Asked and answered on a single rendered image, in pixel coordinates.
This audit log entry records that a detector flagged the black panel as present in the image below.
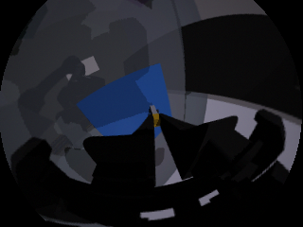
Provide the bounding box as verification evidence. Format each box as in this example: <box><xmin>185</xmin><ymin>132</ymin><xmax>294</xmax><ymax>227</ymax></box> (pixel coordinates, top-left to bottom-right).
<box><xmin>181</xmin><ymin>14</ymin><xmax>302</xmax><ymax>120</ymax></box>

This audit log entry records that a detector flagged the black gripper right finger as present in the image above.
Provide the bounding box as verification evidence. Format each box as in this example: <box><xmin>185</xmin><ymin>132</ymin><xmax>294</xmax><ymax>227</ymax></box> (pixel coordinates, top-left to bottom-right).
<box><xmin>159</xmin><ymin>113</ymin><xmax>239</xmax><ymax>180</ymax></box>

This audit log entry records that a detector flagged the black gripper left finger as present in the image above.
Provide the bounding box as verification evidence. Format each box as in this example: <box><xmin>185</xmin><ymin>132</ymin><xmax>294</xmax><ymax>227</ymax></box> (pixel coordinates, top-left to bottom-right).
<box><xmin>83</xmin><ymin>114</ymin><xmax>156</xmax><ymax>186</ymax></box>

